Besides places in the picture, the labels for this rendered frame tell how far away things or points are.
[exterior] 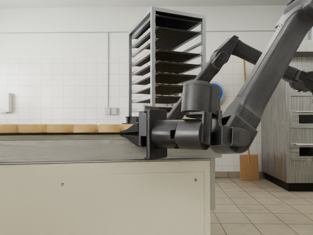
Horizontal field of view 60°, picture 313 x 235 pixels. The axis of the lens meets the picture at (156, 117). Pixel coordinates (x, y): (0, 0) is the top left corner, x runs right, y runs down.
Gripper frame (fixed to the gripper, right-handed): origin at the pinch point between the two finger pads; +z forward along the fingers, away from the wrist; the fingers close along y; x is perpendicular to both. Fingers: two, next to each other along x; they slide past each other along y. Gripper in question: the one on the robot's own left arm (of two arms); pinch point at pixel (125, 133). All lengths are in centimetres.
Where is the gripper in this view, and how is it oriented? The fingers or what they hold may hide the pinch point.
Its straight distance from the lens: 61.4
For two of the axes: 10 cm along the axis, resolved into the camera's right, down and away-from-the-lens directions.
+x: 5.6, 0.2, 8.3
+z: -8.3, 0.2, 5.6
